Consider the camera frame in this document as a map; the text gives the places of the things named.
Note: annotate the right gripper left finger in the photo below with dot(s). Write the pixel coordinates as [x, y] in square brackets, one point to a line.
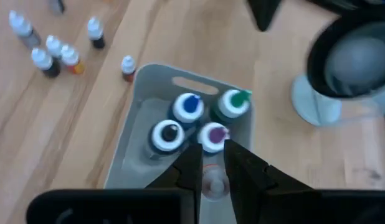
[186, 177]

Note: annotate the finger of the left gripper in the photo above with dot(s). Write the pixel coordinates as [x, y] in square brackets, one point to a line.
[258, 12]
[270, 12]

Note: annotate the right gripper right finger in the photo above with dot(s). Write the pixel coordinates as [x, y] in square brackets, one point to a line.
[245, 177]

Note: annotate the small yellow-label dropper bottle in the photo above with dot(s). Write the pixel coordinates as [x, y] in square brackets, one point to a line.
[215, 185]

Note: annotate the black Chefmaster colour bottle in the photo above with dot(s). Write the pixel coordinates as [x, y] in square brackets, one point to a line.
[167, 133]

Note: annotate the violet Chefmaster colour bottle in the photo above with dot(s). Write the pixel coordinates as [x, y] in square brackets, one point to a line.
[214, 135]

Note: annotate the blue Chefmaster colour bottle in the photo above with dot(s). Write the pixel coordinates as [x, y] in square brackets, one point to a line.
[187, 107]

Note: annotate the grey plastic bin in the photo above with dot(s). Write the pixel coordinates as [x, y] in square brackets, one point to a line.
[139, 124]

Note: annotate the green Chefmaster colour bottle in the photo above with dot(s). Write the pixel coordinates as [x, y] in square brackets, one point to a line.
[233, 104]

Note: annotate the small maroon dropper bottle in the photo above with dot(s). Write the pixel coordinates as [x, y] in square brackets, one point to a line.
[128, 65]

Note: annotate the small dark white-label dropper bottle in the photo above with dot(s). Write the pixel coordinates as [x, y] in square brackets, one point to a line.
[95, 29]

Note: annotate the small amber dropper bottle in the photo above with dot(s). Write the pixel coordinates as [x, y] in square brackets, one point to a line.
[70, 56]

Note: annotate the small teal white-label dropper bottle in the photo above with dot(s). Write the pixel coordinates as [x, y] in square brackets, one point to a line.
[43, 59]

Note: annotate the small red-label dropper bottle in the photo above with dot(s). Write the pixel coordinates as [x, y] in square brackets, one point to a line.
[54, 45]

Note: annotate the small white-capped dropper bottle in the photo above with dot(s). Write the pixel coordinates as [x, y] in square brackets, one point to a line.
[19, 25]

